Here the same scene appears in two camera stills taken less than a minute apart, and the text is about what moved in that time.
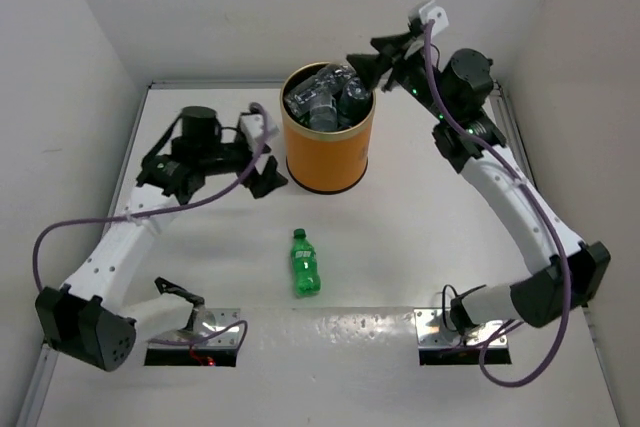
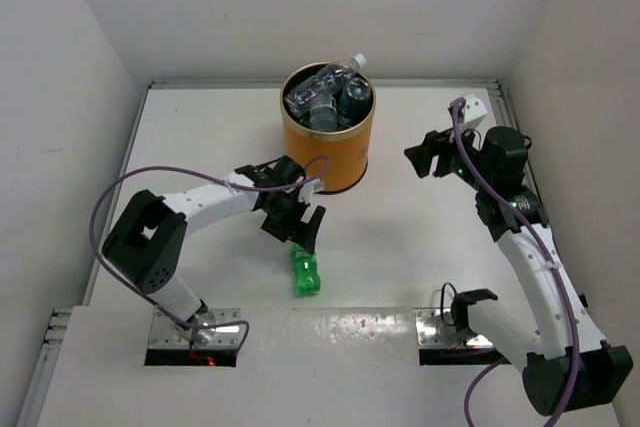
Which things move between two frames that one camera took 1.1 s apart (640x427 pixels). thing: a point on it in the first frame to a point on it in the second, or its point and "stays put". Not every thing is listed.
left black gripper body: (236, 156) to (284, 216)
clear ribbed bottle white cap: (329, 81) stays put
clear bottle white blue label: (323, 117) stays put
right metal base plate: (432, 332) stays put
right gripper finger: (370, 68) to (421, 156)
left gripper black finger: (269, 180) to (306, 234)
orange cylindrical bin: (319, 160) stays put
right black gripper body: (412, 72) to (450, 159)
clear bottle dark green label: (355, 102) stays put
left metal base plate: (209, 320) stays put
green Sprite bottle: (304, 261) stays put
